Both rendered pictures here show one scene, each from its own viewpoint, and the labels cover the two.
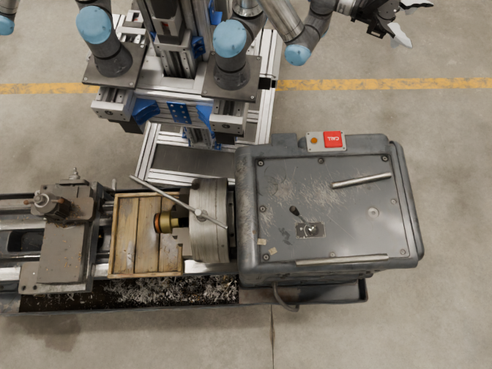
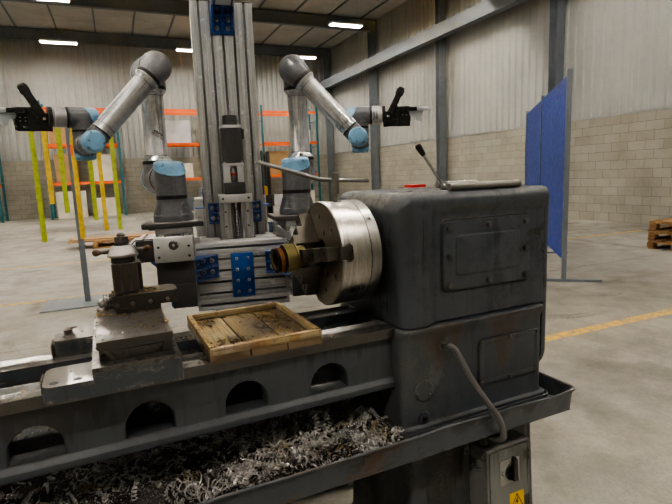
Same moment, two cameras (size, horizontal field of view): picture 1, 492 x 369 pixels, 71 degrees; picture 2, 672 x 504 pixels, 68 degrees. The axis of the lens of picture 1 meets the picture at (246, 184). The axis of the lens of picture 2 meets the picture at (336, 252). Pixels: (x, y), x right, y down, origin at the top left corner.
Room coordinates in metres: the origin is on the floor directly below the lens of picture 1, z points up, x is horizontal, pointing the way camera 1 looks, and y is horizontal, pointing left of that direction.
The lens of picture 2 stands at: (-1.07, 0.77, 1.31)
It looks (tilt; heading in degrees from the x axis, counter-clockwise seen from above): 9 degrees down; 336
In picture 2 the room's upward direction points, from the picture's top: 2 degrees counter-clockwise
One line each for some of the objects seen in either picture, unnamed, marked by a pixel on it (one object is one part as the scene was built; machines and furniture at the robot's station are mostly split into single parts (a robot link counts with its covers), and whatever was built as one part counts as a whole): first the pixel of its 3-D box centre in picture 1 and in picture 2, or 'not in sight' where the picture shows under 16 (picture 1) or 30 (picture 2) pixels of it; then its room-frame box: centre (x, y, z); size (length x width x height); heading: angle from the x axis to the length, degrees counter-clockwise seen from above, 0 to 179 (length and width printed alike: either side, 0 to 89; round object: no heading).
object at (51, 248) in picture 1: (66, 229); (129, 323); (0.32, 0.74, 0.95); 0.43 x 0.17 x 0.05; 1
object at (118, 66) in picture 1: (110, 53); (172, 207); (0.97, 0.53, 1.21); 0.15 x 0.15 x 0.10
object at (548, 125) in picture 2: not in sight; (541, 176); (4.52, -5.23, 1.18); 4.12 x 0.80 x 2.35; 140
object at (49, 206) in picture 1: (44, 201); (122, 250); (0.38, 0.74, 1.13); 0.08 x 0.08 x 0.03
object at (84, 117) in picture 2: not in sight; (82, 118); (1.05, 0.82, 1.56); 0.11 x 0.08 x 0.09; 102
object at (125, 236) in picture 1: (148, 233); (250, 328); (0.30, 0.42, 0.89); 0.36 x 0.30 x 0.04; 1
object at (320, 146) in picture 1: (324, 144); not in sight; (0.53, -0.28, 1.23); 0.13 x 0.08 x 0.05; 91
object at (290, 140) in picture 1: (284, 144); not in sight; (0.53, -0.14, 1.24); 0.09 x 0.08 x 0.03; 91
